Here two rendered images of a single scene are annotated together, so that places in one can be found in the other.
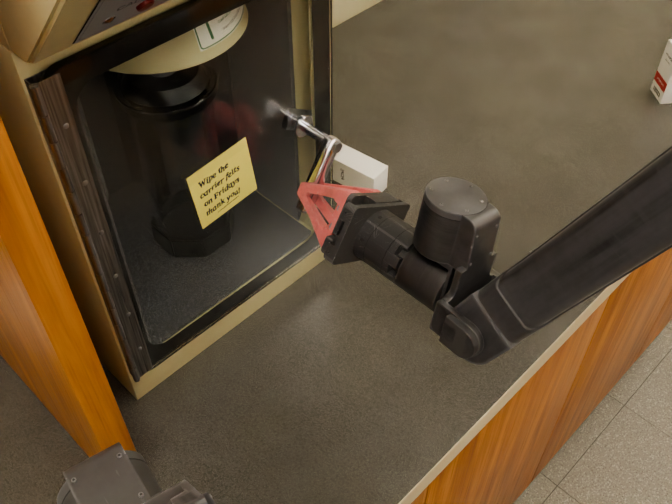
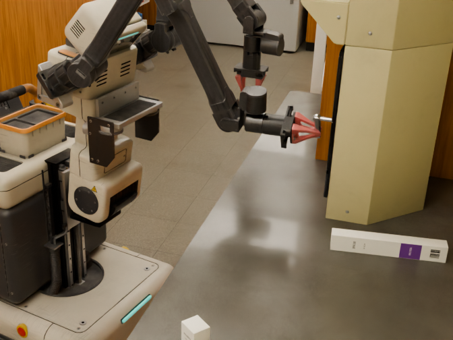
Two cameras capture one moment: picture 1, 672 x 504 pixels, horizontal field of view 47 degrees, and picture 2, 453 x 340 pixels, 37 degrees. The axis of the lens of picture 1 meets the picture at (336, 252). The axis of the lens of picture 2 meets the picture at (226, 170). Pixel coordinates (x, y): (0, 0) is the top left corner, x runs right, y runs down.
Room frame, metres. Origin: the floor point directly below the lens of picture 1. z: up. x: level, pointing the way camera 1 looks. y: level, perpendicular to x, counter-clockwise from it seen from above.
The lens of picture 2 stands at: (1.95, -1.00, 1.83)
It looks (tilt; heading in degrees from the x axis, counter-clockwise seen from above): 26 degrees down; 151
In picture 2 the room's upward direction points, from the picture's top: 2 degrees clockwise
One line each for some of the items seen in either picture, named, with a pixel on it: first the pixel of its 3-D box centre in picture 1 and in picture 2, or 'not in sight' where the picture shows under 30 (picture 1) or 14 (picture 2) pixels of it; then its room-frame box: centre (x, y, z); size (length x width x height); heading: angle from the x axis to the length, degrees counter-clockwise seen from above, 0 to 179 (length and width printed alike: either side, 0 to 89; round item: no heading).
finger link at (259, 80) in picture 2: not in sight; (253, 83); (0.14, 0.10, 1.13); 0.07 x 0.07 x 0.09; 45
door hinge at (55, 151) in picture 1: (101, 255); not in sight; (0.47, 0.22, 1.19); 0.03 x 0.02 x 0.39; 135
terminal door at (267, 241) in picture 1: (224, 178); (340, 110); (0.58, 0.11, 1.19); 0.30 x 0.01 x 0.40; 135
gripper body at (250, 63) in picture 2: not in sight; (251, 61); (0.13, 0.09, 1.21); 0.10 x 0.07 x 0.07; 45
